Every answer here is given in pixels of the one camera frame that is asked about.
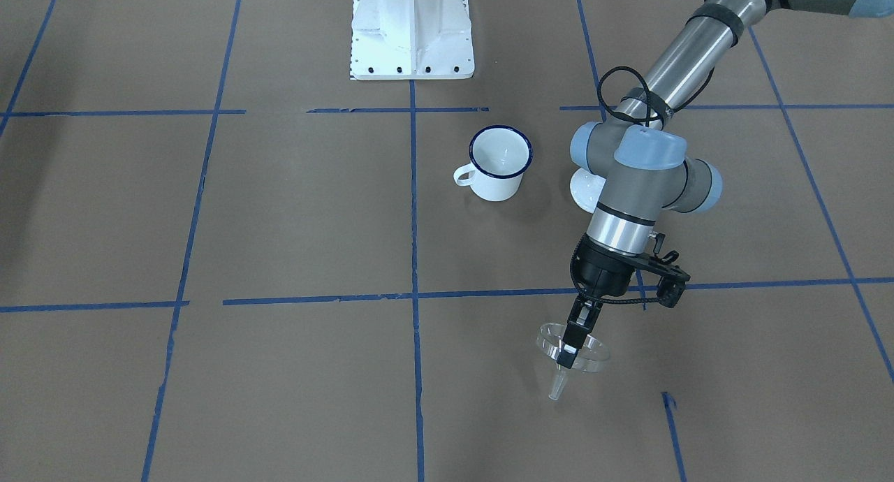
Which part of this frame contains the clear plastic funnel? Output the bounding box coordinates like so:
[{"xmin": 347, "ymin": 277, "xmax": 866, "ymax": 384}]
[{"xmin": 536, "ymin": 323, "xmax": 612, "ymax": 400}]

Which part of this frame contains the white ceramic lid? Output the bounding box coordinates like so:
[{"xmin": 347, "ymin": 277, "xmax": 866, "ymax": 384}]
[{"xmin": 569, "ymin": 169, "xmax": 606, "ymax": 214}]

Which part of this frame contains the white enamel mug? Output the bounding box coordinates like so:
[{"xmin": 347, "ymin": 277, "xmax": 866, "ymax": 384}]
[{"xmin": 453, "ymin": 124, "xmax": 533, "ymax": 202}]

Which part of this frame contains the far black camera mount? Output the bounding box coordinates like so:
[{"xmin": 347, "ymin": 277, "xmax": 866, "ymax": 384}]
[{"xmin": 632, "ymin": 231, "xmax": 691, "ymax": 308}]

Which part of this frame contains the far black cable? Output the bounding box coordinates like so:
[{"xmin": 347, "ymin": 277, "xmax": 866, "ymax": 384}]
[{"xmin": 569, "ymin": 66, "xmax": 675, "ymax": 308}]

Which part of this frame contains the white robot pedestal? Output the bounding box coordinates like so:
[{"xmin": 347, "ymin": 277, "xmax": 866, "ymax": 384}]
[{"xmin": 349, "ymin": 0, "xmax": 476, "ymax": 81}]

